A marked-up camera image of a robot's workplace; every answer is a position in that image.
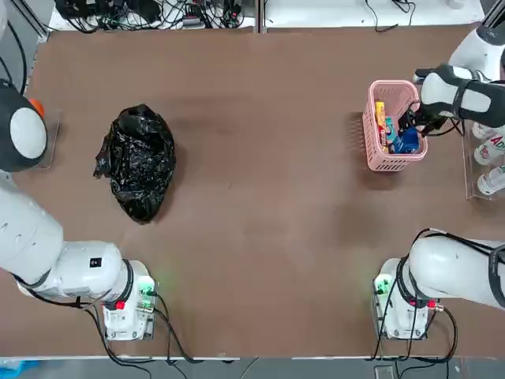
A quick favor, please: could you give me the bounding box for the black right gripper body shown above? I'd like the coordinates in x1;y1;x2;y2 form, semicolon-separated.
410;103;449;134

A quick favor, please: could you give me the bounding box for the blue cookie box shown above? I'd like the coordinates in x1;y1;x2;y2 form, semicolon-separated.
390;126;420;154

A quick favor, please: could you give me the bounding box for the yellow wafer box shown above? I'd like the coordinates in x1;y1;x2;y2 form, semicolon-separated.
374;101;391;148

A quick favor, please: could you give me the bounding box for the pink plastic basket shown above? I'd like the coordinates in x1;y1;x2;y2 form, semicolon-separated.
361;80;429;173

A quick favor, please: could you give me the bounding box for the black plastic bag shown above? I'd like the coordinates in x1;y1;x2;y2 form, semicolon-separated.
93;103;177;225

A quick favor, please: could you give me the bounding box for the teal snack packet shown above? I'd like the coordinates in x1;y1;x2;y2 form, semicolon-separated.
384;117;400;145

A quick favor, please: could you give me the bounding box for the pink-capped white bottle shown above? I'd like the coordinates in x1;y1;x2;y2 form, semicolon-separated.
476;164;505;196
473;136;505;166
472;121;505;140

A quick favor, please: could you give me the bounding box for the clear acrylic bottle shelf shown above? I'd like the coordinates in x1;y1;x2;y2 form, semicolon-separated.
460;118;505;201

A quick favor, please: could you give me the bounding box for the clear acrylic fruit stand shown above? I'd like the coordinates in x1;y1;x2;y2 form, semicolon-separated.
23;105;63;171

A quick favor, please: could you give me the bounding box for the blue plastic sheet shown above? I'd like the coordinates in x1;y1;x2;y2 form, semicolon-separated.
0;358;39;379

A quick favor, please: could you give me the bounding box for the black desk cable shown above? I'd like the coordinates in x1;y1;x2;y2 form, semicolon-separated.
365;0;400;33
392;0;417;27

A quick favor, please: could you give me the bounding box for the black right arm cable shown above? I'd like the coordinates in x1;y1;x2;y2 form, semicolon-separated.
413;229;505;256

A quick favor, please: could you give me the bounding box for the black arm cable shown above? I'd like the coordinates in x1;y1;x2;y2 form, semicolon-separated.
413;229;505;256
6;21;29;95

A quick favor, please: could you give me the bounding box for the aluminium frame post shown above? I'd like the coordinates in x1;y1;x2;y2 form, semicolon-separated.
255;0;267;35

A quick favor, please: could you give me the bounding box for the black right base cable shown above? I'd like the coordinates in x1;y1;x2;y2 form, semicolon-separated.
370;303;459;363

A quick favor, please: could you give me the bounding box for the black base cable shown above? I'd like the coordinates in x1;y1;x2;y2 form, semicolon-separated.
370;303;459;363
151;291;238;363

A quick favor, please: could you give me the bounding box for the black left base cable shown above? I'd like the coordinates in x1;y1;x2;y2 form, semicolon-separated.
151;291;238;363

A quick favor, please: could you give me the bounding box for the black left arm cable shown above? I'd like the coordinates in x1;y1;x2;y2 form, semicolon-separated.
6;21;29;95

